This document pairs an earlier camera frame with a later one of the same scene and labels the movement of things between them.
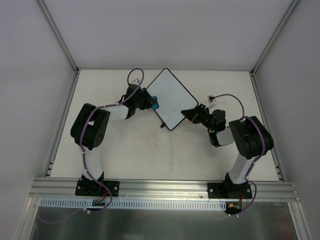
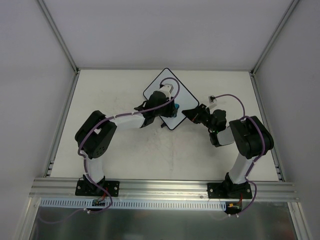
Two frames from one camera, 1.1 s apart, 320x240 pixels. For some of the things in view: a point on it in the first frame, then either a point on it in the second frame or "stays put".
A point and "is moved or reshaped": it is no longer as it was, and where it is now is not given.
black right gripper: (198, 114) stays put
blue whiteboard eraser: (155, 105) is moved or reshaped
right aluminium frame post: (280, 24) stays put
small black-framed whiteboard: (172, 97) stays put
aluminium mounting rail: (50, 187) stays put
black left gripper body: (145, 98) → (171, 110)
